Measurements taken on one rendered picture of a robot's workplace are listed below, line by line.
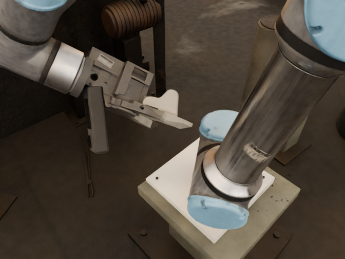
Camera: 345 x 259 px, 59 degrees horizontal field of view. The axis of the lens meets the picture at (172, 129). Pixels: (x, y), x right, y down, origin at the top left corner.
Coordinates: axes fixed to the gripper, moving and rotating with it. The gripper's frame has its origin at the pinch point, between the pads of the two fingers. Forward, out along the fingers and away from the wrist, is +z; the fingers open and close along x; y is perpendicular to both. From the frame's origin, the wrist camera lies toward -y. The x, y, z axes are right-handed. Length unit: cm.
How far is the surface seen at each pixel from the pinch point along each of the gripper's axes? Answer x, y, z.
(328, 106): 49, 51, 100
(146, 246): 41, -33, 24
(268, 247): 22, -20, 58
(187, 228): 12.8, -19.2, 18.8
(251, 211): 8.0, -10.2, 33.0
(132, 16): 55, 42, -4
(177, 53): 114, 65, 40
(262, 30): 27, 48, 32
